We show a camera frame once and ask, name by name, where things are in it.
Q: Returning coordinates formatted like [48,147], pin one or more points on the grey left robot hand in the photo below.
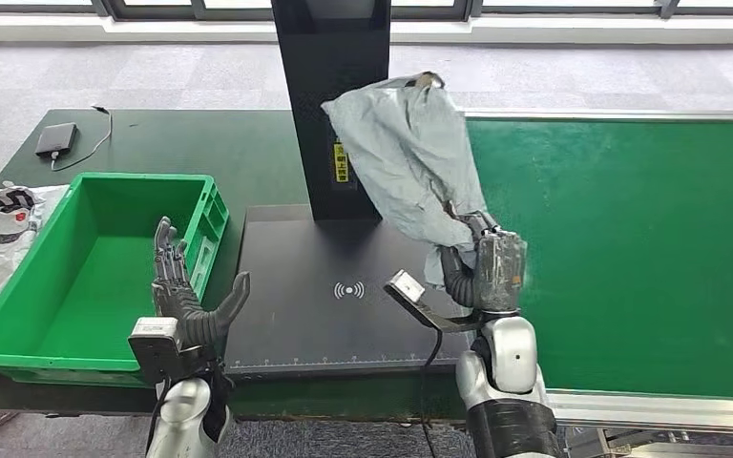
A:
[173,297]

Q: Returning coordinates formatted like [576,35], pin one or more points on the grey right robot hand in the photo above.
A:
[499,272]

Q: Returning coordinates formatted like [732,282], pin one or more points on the grey parcel bag brown print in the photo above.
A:
[404,158]

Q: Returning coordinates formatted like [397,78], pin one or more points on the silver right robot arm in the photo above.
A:
[512,354]

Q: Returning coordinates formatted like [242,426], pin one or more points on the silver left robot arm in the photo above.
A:
[183,417]

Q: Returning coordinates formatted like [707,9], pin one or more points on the green conveyor belt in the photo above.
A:
[626,221]

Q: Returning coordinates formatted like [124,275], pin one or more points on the black inbound scanner machine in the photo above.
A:
[316,316]

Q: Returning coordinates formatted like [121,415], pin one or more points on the green plastic crate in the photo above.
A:
[88,284]

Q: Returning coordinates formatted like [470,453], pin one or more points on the dark green table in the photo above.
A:
[215,151]

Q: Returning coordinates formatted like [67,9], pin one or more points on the black yellow label sticker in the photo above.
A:
[340,164]

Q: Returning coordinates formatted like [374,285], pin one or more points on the black power bank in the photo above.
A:
[56,139]

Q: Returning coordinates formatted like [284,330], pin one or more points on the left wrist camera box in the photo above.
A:
[154,344]

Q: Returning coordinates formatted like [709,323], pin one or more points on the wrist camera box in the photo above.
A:
[154,344]
[409,286]

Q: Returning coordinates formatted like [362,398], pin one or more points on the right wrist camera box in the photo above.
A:
[409,286]

